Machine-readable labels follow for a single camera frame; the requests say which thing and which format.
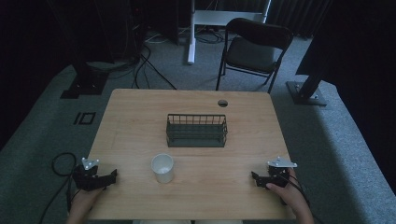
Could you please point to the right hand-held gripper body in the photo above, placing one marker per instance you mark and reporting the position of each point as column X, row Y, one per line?
column 278, row 171

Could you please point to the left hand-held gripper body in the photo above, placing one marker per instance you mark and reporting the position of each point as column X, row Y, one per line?
column 85, row 179

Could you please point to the white cup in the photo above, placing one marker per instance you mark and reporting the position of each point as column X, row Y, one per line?
column 162, row 168

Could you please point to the person's left hand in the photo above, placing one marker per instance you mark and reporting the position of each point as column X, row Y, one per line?
column 84, row 200

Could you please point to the person's right hand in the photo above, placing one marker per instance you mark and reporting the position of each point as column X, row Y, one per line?
column 288, row 194

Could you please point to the black floor socket plate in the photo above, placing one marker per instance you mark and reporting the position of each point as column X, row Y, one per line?
column 84, row 118

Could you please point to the black slanted stand with base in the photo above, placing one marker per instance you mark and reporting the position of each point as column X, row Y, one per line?
column 306, row 91

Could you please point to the black stand with flat base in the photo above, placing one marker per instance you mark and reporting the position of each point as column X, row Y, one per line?
column 85, row 82

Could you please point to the black folding chair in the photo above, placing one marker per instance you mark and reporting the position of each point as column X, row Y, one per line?
column 253, row 53

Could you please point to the white desk frame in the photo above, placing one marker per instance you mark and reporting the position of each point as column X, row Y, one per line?
column 218, row 17

